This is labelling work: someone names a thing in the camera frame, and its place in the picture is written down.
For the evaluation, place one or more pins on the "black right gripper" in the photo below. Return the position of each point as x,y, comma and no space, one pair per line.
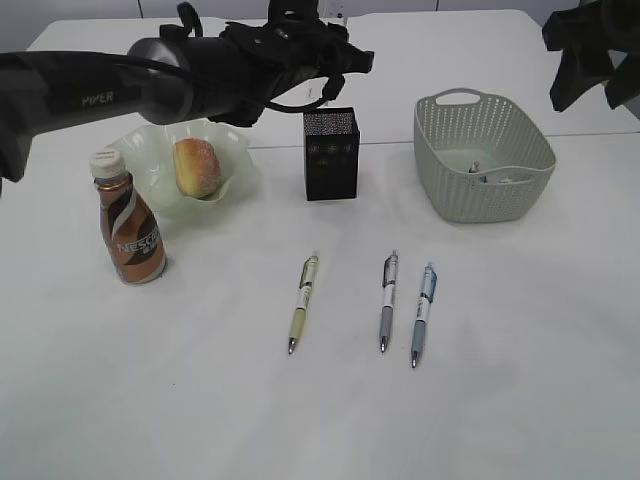
598,42

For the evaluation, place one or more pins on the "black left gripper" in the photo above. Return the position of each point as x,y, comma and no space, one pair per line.
294,46

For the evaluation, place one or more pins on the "paper ball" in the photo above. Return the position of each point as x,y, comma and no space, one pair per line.
475,167
498,178

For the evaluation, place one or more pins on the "sugared bread bun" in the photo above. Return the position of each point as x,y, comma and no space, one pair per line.
197,168

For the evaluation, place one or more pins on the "brown Nescafe coffee bottle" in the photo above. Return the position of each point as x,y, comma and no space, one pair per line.
129,228

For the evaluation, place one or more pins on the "clear plastic ruler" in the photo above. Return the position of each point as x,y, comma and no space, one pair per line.
334,10

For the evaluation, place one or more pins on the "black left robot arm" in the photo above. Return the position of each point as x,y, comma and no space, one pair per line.
179,75

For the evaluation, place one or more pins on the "black mesh pen holder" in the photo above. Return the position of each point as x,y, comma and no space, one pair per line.
331,151

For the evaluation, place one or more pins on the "green plastic woven basket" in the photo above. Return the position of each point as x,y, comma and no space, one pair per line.
456,127

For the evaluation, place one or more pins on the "green glass wavy plate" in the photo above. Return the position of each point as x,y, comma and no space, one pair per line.
148,154

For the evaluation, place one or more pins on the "beige retractable pen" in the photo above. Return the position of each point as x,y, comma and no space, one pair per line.
305,289

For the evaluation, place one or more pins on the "grey retractable pen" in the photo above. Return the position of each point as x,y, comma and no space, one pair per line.
389,281

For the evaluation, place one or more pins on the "light blue retractable pen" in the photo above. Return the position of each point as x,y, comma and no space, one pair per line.
425,300

